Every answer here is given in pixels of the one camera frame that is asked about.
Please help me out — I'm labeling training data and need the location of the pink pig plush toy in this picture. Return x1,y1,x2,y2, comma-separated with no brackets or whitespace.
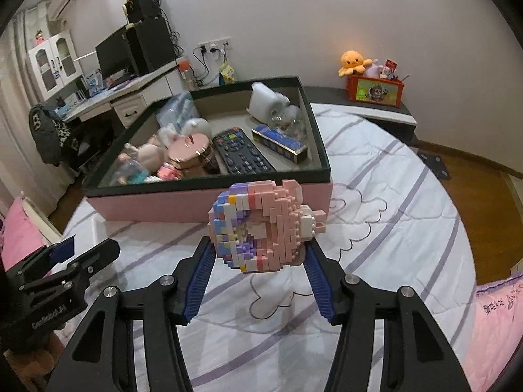
117,123,179,174

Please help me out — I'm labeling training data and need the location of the office chair with black jacket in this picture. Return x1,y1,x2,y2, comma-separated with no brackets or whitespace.
28,103,110,172

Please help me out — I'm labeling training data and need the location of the clear blue tissue packet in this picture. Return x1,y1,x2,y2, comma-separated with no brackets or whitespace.
156,91,199,134

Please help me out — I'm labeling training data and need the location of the orange octopus plush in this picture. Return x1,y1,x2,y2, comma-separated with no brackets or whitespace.
339,51,373,77

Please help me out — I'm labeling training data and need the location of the small black speaker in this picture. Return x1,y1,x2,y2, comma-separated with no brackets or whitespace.
124,0,161,23

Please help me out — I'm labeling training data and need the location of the black computer monitor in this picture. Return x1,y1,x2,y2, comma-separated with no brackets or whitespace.
96,26,137,80

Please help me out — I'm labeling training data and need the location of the bottle with orange cap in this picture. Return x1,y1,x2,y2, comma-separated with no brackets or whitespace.
177,59,198,91

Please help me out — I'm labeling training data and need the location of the black bathroom scale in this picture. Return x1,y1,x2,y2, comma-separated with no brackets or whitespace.
417,151,450,181

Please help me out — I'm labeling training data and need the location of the white wall power strip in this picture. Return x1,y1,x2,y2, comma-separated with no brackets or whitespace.
197,36,232,52

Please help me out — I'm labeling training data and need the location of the black white low cabinet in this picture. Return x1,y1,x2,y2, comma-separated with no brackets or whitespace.
304,86,418,149

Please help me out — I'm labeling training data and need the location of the white toy camera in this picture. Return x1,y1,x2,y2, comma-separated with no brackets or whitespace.
247,81,290,124

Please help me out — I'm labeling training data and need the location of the white glass door cabinet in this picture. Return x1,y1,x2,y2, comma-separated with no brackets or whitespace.
26,30,83,101

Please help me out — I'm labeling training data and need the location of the yellow blue snack bag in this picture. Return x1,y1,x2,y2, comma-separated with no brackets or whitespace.
219,61,237,86

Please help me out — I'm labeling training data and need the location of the clear glass bottle with cork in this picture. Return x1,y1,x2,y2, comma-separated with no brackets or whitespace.
268,105,307,142

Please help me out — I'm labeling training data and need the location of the black remote control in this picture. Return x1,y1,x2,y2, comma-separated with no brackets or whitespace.
213,127,276,175

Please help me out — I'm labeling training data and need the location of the beige curtain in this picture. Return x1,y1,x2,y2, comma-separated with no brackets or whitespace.
1,2,73,215

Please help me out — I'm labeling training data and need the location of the blue rectangular box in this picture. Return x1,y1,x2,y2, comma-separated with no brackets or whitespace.
251,125,308,165

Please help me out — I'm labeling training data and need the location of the pink box with black rim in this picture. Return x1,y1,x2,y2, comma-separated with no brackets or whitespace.
84,77,333,223

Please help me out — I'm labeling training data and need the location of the pink pillow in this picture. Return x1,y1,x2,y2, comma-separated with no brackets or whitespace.
1,197,44,270

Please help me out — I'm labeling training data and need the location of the pink printed blanket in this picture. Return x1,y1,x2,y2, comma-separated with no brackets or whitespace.
464,273,522,391

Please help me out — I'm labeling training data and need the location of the white desk with drawers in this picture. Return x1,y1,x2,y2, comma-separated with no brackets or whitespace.
64,61,186,128

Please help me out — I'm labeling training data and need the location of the clear round container green base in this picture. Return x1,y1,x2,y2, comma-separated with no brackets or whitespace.
107,143,150,187

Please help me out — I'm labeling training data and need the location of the black rose gold compact mirror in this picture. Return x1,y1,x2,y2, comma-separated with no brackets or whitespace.
168,134,220,178

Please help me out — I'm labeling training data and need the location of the white striped bed quilt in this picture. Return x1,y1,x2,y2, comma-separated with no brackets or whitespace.
65,104,476,391

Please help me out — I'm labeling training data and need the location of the small pink white brick figure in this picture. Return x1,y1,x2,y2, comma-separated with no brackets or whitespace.
156,162,183,181

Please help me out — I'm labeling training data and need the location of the red cartoon storage box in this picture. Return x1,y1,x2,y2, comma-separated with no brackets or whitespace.
346,75,404,108

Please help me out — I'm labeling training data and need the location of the large pink brick figure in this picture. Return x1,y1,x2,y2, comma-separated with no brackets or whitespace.
208,180,327,273

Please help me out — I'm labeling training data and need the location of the pink doll on cabinet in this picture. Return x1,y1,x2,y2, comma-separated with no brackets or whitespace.
35,30,45,45

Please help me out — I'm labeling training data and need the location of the person's left hand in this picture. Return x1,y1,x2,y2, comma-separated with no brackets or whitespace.
1,333,65,391

